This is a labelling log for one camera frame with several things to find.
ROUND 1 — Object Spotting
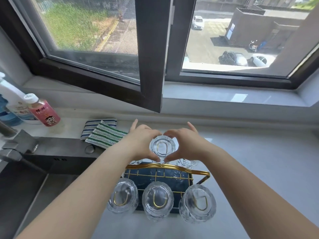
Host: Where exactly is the dark brown open window sash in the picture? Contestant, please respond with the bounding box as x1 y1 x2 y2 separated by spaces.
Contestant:
0 0 174 114

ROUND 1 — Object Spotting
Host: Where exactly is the stainless steel sink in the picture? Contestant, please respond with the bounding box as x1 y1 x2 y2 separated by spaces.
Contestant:
0 136 106 239

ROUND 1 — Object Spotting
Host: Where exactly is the blue striped cloth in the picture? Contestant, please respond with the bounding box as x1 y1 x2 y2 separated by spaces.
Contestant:
80 118 118 140

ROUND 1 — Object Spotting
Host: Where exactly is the gold wire cup rack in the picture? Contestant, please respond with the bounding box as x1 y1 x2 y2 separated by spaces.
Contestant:
123 163 211 214

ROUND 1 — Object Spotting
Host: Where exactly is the person's left forearm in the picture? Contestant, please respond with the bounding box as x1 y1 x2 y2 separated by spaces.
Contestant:
15 140 136 239

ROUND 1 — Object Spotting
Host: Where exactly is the dark car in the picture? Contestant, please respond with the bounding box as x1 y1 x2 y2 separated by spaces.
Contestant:
219 51 249 66

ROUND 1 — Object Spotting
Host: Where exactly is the pink label drink bottle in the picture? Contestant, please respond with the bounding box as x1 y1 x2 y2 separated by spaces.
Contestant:
24 93 64 133

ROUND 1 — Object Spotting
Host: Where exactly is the person's right hand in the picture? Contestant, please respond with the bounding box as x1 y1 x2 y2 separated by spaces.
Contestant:
163 121 213 165

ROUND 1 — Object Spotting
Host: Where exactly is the dark brown fixed window frame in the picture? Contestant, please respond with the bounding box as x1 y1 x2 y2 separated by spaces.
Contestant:
165 0 319 90

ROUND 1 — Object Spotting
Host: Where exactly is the clear textured glass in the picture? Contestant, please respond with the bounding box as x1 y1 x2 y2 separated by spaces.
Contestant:
179 184 217 224
107 178 139 214
142 181 174 222
128 158 150 166
175 158 200 170
149 135 176 161

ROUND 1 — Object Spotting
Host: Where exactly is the grey outbuilding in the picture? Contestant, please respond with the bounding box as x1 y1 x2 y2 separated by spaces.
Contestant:
224 7 309 51

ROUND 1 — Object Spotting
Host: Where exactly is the person's right forearm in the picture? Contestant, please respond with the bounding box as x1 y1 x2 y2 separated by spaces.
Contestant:
203 144 319 239

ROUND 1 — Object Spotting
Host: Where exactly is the white car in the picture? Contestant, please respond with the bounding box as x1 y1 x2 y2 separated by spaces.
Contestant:
191 15 205 30
249 54 269 67

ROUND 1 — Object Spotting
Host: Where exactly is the white spray bottle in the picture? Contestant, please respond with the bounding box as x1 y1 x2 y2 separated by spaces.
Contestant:
0 72 43 125

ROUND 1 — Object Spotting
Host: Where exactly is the person's left hand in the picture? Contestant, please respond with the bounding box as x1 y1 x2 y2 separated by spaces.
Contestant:
121 118 163 163

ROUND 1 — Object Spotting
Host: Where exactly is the green striped cloth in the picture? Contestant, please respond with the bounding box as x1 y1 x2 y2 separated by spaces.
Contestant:
85 120 128 149

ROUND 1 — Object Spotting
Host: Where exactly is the stainless steel faucet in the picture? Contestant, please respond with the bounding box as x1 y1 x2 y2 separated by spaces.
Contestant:
0 120 48 173

